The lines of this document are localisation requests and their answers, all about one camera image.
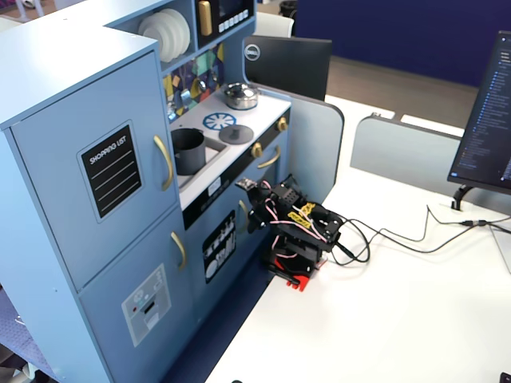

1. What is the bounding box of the gold microwave handle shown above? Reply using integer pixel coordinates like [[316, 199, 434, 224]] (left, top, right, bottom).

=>
[[198, 0, 213, 38]]

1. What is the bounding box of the gray rounded desk divider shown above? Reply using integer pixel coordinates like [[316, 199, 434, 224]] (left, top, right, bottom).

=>
[[255, 85, 346, 201]]

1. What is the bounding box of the gray cylindrical pot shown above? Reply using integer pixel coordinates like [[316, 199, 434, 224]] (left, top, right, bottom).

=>
[[170, 127, 208, 177]]

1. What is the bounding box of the blue toy kitchen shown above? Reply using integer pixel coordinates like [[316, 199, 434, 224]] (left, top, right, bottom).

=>
[[0, 0, 293, 383]]

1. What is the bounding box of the white office chair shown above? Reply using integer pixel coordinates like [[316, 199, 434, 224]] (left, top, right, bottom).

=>
[[253, 11, 295, 39]]

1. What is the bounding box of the gold dishwasher door handle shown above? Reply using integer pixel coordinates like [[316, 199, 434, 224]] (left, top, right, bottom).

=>
[[237, 199, 251, 235]]

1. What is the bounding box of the monitor with lit screen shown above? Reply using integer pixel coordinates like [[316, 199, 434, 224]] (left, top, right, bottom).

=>
[[446, 30, 511, 196]]

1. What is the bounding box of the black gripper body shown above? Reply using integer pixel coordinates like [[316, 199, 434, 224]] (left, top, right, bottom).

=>
[[254, 174, 307, 219]]

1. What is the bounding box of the gold freezer door handle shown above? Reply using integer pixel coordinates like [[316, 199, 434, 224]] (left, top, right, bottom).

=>
[[170, 231, 188, 272]]

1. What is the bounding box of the gray low desk divider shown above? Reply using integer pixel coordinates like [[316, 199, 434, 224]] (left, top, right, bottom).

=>
[[350, 114, 511, 213]]

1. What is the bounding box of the gray round pot lid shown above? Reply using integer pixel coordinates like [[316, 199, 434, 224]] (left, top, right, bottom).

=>
[[218, 123, 255, 145]]

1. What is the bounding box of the long black cable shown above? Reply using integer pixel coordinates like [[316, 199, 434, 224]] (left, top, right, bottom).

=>
[[339, 204, 511, 255]]

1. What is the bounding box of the hanging metal toy spatula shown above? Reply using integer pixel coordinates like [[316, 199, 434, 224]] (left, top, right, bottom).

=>
[[180, 69, 193, 109]]

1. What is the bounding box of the gold fridge door handle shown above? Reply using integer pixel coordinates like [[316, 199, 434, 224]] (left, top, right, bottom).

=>
[[153, 134, 175, 192]]

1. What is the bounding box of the silver flat stand base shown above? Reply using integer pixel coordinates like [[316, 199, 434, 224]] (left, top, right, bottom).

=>
[[489, 226, 511, 276]]

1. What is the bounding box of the black monitor stand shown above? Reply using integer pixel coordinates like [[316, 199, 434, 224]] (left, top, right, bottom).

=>
[[451, 184, 475, 211]]

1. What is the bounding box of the black Dell monitor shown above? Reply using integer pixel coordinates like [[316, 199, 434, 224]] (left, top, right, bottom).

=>
[[242, 34, 334, 103]]

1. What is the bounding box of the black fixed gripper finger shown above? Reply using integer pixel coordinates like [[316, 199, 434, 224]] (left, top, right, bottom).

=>
[[246, 209, 267, 235]]

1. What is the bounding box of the white toy plate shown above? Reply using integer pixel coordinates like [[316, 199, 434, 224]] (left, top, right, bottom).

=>
[[163, 7, 192, 53], [153, 10, 185, 57], [137, 14, 176, 63]]

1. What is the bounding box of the looped black cable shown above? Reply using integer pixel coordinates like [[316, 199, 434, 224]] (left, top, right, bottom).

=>
[[330, 217, 371, 267]]

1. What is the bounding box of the red robot base mount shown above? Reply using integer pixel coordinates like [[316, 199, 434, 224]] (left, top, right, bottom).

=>
[[261, 255, 329, 293]]

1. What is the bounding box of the gold oven door handle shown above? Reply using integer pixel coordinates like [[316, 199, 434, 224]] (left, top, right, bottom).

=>
[[257, 144, 283, 170]]

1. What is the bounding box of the shiny steel pot with lid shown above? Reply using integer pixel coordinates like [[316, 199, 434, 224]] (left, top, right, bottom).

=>
[[221, 81, 261, 111]]

